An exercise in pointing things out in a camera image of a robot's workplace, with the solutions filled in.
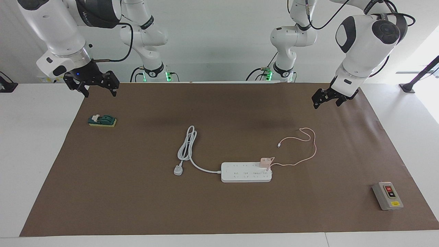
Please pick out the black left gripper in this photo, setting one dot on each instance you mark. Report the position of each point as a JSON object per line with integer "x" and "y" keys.
{"x": 337, "y": 94}

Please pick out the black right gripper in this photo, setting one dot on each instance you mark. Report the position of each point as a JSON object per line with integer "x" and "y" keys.
{"x": 90, "y": 73}

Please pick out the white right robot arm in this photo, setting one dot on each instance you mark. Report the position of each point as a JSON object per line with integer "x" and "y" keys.
{"x": 61, "y": 31}

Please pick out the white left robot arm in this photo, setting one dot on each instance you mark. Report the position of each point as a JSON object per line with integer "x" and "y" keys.
{"x": 363, "y": 44}

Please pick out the white box with yellow labels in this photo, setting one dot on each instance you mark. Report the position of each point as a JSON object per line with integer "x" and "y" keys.
{"x": 48, "y": 80}

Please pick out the black angled stand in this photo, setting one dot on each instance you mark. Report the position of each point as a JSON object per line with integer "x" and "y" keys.
{"x": 407, "y": 87}

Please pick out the brown paper table mat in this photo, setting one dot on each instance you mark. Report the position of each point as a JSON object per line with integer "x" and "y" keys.
{"x": 219, "y": 206}

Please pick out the green knife switch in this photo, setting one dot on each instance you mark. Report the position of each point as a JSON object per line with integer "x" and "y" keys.
{"x": 102, "y": 120}

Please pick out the black clamp mount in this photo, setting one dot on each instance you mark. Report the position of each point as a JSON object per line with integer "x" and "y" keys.
{"x": 7, "y": 86}

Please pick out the grey on-off switch box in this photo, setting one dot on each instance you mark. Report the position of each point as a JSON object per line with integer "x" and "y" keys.
{"x": 387, "y": 196}

